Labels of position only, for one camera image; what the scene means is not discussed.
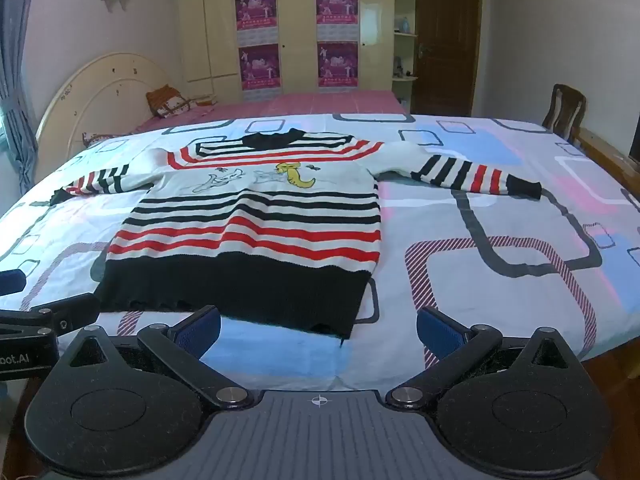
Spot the striped knit sweater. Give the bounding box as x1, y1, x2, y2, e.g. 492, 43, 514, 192
50, 129, 543, 340

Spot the brown wooden door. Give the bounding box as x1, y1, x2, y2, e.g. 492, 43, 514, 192
410, 0, 483, 117

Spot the cream corner shelf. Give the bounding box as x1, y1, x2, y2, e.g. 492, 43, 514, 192
392, 0, 420, 111

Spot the white paper sheet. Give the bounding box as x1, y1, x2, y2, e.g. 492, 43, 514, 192
361, 2, 381, 46

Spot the wooden bed frame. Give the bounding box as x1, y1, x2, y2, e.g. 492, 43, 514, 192
574, 127, 640, 192

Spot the orange patterned pillow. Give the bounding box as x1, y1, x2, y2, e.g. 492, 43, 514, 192
146, 85, 202, 119

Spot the purple wall poster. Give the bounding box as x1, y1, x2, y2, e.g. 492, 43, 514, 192
315, 0, 359, 42
235, 0, 278, 45
238, 44, 281, 92
317, 41, 359, 89

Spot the cream wardrobe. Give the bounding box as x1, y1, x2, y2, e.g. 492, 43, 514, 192
172, 0, 420, 107

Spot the blue grey curtain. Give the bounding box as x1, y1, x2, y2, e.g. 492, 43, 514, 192
0, 0, 42, 197

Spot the cream curved headboard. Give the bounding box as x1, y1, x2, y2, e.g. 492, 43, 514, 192
36, 51, 173, 150

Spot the pink bed sheet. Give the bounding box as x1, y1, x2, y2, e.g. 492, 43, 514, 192
82, 91, 408, 137

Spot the wooden chair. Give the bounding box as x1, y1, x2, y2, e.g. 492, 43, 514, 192
541, 83, 587, 142

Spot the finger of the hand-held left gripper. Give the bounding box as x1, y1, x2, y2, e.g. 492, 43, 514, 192
0, 292, 101, 338
0, 269, 27, 297

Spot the patterned bed sheet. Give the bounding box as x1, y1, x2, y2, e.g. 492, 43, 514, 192
0, 112, 640, 396

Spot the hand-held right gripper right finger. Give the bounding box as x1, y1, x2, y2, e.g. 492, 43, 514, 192
385, 306, 577, 409

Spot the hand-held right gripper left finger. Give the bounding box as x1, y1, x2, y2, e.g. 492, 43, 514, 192
60, 305, 253, 409

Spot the flat patterned pillow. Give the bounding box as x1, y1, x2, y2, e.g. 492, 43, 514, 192
82, 131, 132, 149

